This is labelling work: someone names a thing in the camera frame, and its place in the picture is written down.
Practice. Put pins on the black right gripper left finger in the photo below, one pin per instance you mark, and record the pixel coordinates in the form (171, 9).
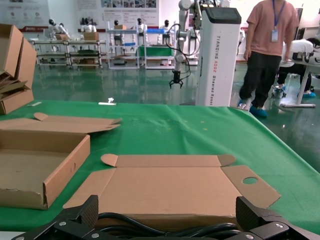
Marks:
(82, 212)

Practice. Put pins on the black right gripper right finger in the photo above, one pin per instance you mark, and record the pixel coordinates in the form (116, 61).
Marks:
(252, 212)

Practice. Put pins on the white jointed robot arm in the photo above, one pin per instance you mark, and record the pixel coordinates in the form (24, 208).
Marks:
(180, 37)

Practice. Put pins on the open cardboard box centre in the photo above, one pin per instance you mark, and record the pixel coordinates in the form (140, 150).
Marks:
(62, 172)

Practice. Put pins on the cardboard mailer box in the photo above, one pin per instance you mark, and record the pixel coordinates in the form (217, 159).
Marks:
(175, 187)

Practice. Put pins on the cardboard box on rack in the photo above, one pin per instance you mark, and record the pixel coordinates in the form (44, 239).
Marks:
(91, 36)

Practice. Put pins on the green tablecloth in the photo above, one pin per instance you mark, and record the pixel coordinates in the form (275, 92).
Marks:
(175, 130)

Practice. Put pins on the flattened cardboard carton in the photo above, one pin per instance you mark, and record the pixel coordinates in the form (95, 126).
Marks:
(15, 102)

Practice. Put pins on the white desk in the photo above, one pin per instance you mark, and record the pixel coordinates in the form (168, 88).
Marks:
(306, 85)

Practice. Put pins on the small black claw gripper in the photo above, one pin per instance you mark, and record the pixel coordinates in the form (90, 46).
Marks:
(176, 80)

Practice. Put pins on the white wheeled robot tower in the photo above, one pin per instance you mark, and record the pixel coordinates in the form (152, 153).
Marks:
(215, 62)

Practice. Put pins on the grey metal shelf rack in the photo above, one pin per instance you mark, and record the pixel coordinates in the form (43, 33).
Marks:
(67, 53)

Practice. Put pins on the seated person white shirt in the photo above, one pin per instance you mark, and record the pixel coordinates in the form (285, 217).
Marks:
(298, 50)

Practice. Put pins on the white shelf rack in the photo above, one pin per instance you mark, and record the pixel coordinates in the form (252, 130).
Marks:
(123, 47)

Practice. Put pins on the person in pink shirt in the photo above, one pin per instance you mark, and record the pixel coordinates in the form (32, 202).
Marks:
(267, 37)

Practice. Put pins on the shelf rack green panel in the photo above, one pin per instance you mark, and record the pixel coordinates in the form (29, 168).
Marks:
(156, 51)

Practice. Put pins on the large open cardboard carton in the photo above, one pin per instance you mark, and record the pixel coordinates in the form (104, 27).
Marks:
(10, 50)

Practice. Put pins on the white black humanoid robot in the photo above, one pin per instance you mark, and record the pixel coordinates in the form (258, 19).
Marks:
(53, 27)
(141, 27)
(116, 23)
(87, 26)
(165, 25)

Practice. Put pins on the wide wall poster photos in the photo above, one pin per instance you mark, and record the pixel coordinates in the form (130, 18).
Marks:
(125, 11)

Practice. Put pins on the small wall poster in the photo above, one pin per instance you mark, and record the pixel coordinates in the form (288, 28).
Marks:
(22, 11)

